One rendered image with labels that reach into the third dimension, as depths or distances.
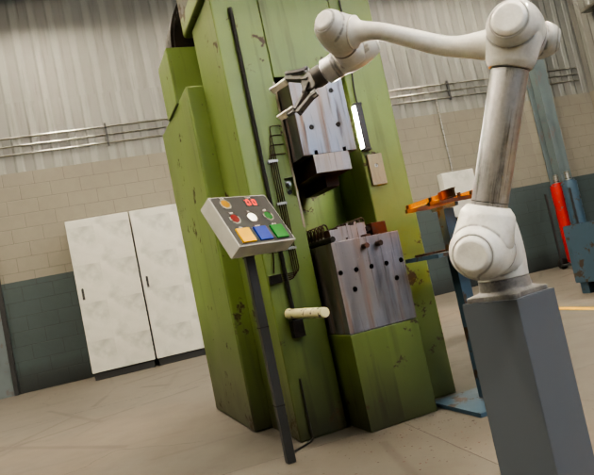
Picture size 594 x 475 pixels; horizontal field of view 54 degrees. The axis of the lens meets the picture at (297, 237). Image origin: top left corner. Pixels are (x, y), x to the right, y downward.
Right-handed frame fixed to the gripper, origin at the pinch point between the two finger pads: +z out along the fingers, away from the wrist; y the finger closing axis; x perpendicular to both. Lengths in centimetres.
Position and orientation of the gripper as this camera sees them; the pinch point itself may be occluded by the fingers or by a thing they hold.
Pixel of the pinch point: (277, 103)
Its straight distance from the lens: 217.1
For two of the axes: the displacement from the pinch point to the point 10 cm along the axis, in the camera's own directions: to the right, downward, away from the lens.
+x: -5.2, -3.3, -7.8
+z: -8.2, 4.3, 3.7
